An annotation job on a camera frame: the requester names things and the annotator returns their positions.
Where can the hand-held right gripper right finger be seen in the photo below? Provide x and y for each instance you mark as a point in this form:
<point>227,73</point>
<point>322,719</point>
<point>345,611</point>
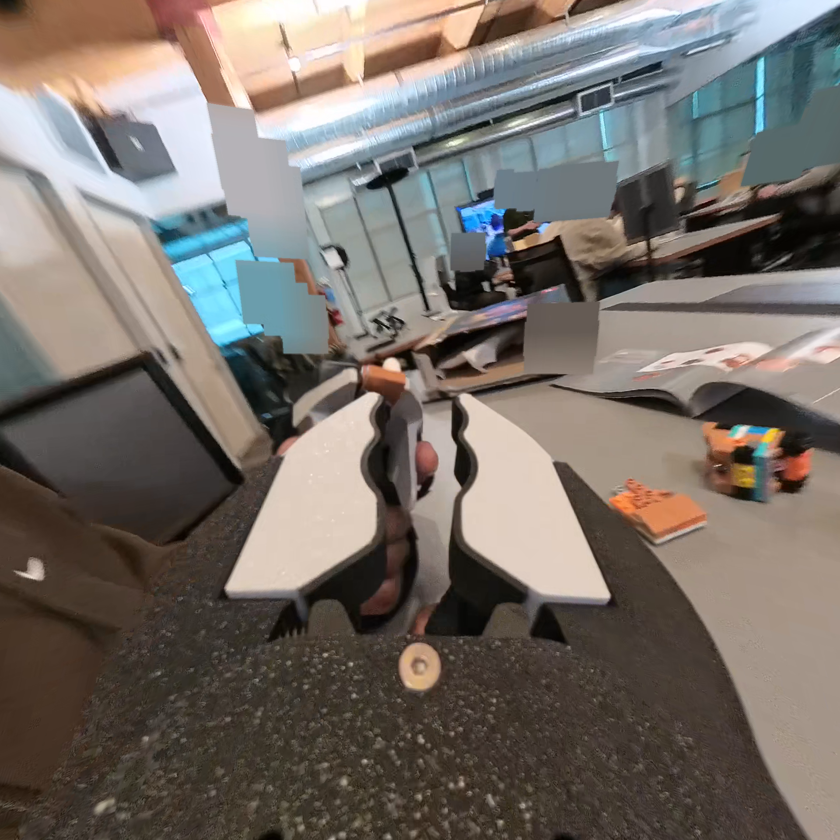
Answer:
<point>525,518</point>

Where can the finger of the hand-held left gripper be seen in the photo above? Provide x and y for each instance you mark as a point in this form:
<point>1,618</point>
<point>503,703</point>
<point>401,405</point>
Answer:
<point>403,453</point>
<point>325,397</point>

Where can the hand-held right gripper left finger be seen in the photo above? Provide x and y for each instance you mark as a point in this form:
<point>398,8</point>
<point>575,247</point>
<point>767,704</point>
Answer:
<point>308,512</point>

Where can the brown round brick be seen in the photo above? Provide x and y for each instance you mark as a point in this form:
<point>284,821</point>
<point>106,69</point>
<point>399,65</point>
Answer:
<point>384,384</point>

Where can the small colourful brick model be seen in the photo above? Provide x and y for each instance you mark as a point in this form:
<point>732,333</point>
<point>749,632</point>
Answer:
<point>754,459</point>

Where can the person's left hand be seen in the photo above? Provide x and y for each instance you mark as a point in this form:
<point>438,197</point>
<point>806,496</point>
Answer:
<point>397,544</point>

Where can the brown brick plate assembly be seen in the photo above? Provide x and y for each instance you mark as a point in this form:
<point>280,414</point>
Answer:
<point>663,515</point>

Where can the black floor lamp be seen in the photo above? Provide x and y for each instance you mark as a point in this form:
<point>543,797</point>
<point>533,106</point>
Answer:
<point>400,229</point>

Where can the black framed panel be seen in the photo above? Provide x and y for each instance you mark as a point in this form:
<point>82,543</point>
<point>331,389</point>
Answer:
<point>111,446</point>

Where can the instruction booklet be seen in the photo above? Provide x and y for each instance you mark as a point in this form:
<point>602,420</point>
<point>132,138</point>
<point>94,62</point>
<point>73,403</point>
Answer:
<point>722,367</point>

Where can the black computer monitor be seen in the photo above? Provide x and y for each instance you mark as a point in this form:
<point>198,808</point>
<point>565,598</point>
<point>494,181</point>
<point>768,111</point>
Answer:
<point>646,197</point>

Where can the wall television screen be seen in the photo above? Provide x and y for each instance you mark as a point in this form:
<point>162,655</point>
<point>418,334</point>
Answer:
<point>479,223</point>

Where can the black wall speaker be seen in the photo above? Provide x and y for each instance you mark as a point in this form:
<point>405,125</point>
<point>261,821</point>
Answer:
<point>134,148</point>

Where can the silver ventilation duct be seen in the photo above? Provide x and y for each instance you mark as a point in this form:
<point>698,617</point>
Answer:
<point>459,85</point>

